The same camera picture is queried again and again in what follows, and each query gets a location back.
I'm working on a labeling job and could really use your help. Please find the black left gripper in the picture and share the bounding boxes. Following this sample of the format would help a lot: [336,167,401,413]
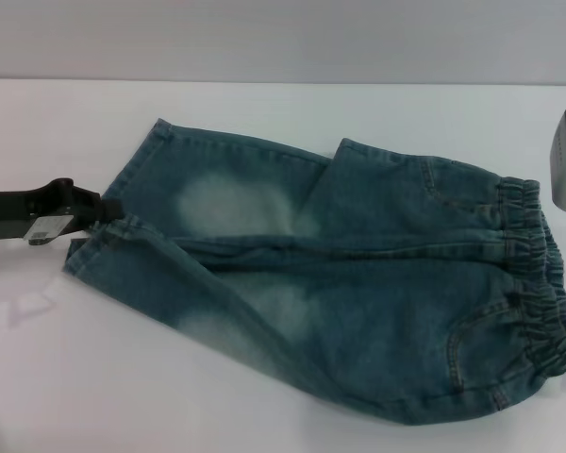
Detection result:
[0,177,125,246]

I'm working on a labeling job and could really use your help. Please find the blue denim shorts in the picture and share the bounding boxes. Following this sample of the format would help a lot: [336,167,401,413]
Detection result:
[61,117,566,426]

